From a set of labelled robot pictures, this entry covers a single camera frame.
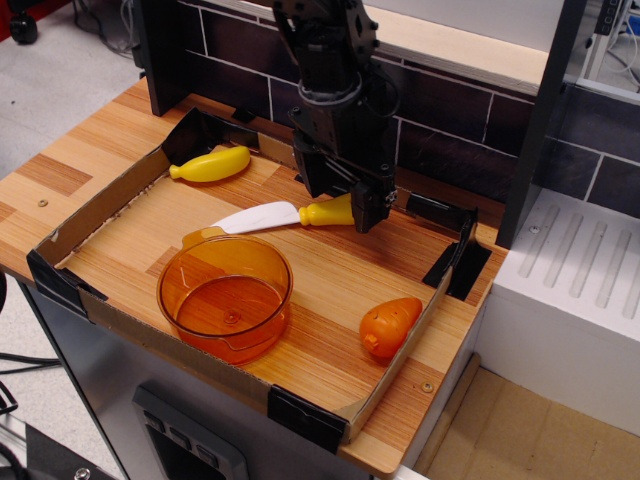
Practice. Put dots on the cardboard fence with black tape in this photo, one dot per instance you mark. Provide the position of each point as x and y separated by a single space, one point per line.
103 263

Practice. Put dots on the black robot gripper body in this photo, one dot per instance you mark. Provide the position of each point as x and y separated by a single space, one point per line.
352 130

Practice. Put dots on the orange toy carrot with face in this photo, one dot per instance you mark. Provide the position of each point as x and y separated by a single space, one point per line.
385 327

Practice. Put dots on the dark grey vertical post right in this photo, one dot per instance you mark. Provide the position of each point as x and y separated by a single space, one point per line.
525 185

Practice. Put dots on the white toy sink drainboard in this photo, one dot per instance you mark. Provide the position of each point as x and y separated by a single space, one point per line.
562 317

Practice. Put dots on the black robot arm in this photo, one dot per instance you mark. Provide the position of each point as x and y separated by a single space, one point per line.
332 43

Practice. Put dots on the orange transparent plastic pot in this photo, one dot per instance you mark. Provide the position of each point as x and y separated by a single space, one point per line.
227 295

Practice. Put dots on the yellow toy banana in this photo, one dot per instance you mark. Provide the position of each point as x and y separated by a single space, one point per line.
213 166

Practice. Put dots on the black vertical post left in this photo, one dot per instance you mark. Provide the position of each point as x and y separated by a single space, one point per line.
162 48

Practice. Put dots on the yellow handled white toy knife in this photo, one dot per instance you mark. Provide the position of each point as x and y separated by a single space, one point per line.
334 212

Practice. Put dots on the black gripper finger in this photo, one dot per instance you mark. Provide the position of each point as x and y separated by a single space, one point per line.
322 172
370 205

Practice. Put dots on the grey toy oven panel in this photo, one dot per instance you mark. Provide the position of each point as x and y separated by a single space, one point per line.
184 448

